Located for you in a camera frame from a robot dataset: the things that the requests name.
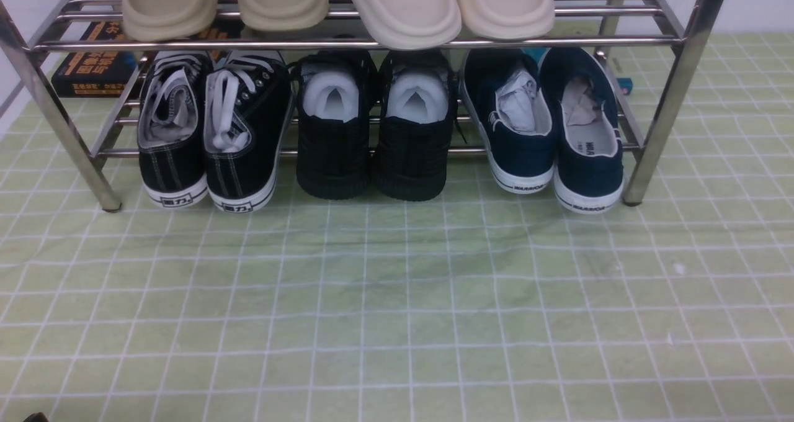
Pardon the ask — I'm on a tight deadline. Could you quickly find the navy slip-on shoe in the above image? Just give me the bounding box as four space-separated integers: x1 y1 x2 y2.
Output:
458 48 558 195
539 48 624 215

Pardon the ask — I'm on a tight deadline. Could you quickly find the blue book behind rack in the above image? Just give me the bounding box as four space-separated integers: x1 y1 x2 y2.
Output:
522 47 633 95

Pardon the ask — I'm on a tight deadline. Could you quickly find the silver metal shoe rack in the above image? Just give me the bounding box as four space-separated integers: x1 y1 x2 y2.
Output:
2 0 724 213

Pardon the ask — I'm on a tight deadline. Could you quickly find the all-black canvas shoe right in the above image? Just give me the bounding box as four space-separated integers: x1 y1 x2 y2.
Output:
371 48 458 202

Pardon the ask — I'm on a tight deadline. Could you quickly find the all-black canvas shoe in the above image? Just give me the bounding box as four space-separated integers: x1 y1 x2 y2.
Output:
371 48 458 202
290 49 380 200

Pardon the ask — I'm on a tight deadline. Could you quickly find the all-black canvas shoe left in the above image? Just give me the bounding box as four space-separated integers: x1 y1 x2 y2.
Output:
290 49 380 200

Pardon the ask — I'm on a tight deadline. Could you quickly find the green checked tablecloth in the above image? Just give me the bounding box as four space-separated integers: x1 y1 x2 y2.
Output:
1 34 793 421

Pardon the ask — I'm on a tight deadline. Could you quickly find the black lace-up sneaker right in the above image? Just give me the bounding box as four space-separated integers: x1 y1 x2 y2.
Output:
202 50 295 215

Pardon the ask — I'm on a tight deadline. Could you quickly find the black lace-up sneaker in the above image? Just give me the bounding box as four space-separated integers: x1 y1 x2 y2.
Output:
202 50 295 215
136 50 215 209

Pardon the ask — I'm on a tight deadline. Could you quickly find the cream slipper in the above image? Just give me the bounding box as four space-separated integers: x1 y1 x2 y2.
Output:
351 0 462 50
457 0 555 40

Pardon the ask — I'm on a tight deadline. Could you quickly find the cream slipper far right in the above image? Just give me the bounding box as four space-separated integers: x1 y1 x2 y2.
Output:
457 0 555 40

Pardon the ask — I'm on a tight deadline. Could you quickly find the black lace-up sneaker left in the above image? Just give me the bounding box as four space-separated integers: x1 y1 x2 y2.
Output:
136 50 215 209

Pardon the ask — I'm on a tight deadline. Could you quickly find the beige slipper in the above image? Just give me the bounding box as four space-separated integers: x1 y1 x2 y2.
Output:
122 0 218 42
238 0 329 32

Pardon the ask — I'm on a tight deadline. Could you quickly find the beige slipper far left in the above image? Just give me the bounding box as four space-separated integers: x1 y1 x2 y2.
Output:
122 0 218 42

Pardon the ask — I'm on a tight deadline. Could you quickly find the black and orange book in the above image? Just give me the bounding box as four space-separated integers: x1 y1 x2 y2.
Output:
51 21 243 99

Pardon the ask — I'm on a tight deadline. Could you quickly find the dark object bottom left corner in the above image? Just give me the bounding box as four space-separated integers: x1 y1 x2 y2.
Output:
23 413 49 422

